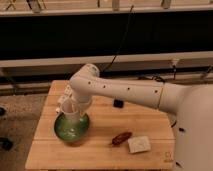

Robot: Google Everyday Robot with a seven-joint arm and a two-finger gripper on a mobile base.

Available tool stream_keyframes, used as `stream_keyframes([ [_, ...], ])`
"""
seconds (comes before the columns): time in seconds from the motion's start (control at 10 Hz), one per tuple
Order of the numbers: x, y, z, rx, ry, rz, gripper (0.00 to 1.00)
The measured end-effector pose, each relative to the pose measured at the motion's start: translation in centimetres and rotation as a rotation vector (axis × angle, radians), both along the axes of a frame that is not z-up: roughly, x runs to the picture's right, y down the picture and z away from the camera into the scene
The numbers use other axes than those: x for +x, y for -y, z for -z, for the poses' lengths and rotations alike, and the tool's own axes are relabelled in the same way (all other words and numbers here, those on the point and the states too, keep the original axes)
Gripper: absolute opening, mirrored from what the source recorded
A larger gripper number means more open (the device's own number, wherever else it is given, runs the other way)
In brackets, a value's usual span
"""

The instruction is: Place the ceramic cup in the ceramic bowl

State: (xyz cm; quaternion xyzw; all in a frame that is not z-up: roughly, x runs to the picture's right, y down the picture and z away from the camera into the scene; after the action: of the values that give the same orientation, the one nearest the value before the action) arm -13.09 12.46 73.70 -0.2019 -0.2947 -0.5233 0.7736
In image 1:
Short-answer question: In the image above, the small black block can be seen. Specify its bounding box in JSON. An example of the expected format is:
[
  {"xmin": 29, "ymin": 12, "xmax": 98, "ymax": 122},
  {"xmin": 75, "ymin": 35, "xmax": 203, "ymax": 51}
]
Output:
[{"xmin": 113, "ymin": 99, "xmax": 124, "ymax": 108}]

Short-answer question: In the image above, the wooden table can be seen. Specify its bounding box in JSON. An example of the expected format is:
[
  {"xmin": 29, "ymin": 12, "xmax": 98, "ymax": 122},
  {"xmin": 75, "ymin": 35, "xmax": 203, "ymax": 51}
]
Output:
[{"xmin": 25, "ymin": 80, "xmax": 174, "ymax": 171}]

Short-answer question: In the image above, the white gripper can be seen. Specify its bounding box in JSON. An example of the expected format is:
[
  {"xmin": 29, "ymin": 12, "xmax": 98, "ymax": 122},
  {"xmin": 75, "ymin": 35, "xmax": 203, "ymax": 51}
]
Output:
[{"xmin": 56, "ymin": 84, "xmax": 72, "ymax": 113}]

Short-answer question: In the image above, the green ceramic bowl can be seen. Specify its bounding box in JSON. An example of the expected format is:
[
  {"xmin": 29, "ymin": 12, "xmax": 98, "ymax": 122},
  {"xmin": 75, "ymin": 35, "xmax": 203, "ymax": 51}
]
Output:
[{"xmin": 54, "ymin": 114, "xmax": 90, "ymax": 142}]

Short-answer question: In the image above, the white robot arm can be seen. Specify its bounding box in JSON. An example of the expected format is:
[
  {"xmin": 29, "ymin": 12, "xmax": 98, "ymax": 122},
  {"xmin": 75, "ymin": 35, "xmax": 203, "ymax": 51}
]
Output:
[{"xmin": 60, "ymin": 64, "xmax": 213, "ymax": 171}]

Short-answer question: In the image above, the white square sponge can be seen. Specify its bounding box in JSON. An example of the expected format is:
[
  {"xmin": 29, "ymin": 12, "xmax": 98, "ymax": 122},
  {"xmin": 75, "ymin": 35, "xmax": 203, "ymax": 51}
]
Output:
[{"xmin": 128, "ymin": 136, "xmax": 151, "ymax": 154}]

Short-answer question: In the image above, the white wall outlet plug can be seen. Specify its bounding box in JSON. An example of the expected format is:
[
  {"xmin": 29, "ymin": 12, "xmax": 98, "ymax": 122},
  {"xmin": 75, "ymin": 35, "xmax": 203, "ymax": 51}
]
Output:
[{"xmin": 171, "ymin": 59, "xmax": 179, "ymax": 67}]

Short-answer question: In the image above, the white ceramic cup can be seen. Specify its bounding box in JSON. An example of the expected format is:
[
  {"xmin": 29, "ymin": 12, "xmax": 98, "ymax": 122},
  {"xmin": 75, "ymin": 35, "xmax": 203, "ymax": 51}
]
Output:
[{"xmin": 61, "ymin": 99, "xmax": 81, "ymax": 124}]

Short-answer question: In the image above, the black hanging cable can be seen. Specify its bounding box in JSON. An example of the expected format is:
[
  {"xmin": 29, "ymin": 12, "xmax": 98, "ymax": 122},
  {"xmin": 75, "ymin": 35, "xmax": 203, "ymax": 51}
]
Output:
[{"xmin": 100, "ymin": 4, "xmax": 135, "ymax": 73}]

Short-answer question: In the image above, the brown oblong food item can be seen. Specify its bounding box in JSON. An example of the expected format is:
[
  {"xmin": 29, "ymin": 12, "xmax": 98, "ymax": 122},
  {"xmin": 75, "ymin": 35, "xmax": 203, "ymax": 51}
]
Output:
[{"xmin": 111, "ymin": 132, "xmax": 132, "ymax": 146}]

